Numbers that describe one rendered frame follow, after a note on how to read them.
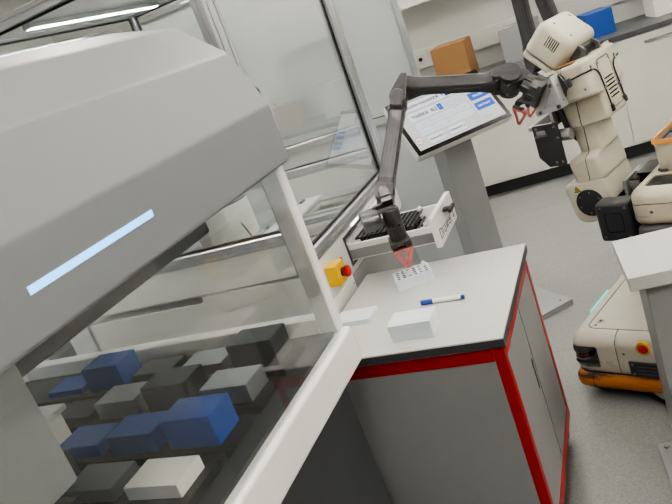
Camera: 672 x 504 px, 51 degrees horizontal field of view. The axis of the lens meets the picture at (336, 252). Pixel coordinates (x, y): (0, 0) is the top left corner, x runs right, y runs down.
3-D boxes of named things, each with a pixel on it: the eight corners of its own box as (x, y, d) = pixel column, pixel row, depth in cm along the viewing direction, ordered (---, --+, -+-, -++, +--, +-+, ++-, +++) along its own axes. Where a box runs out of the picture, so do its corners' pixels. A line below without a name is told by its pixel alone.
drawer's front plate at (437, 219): (457, 217, 262) (448, 190, 258) (442, 247, 237) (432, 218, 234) (452, 218, 262) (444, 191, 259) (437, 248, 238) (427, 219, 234)
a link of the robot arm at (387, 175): (405, 88, 240) (408, 107, 249) (389, 87, 241) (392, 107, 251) (390, 197, 222) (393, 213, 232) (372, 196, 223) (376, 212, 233)
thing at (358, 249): (450, 216, 261) (446, 201, 259) (436, 243, 239) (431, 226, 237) (354, 237, 278) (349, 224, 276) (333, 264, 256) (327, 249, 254)
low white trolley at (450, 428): (579, 432, 253) (525, 242, 231) (573, 566, 200) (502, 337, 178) (428, 444, 278) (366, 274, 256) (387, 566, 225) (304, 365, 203)
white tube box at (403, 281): (430, 271, 237) (426, 261, 236) (435, 279, 229) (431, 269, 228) (395, 283, 237) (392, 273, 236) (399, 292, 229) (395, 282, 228)
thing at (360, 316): (378, 309, 222) (376, 305, 221) (370, 323, 214) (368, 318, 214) (342, 315, 227) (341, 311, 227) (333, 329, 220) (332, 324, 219)
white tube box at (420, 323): (440, 321, 199) (435, 305, 197) (435, 336, 191) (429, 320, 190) (399, 328, 204) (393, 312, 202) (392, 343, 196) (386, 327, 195)
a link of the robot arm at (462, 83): (389, 68, 245) (392, 87, 254) (388, 100, 239) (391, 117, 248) (521, 61, 236) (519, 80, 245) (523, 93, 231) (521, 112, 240)
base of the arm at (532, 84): (542, 86, 229) (558, 75, 236) (521, 75, 232) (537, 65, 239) (533, 109, 234) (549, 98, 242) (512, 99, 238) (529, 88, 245)
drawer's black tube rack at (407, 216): (428, 224, 260) (422, 208, 259) (417, 242, 245) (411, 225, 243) (373, 236, 270) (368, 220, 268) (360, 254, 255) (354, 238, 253)
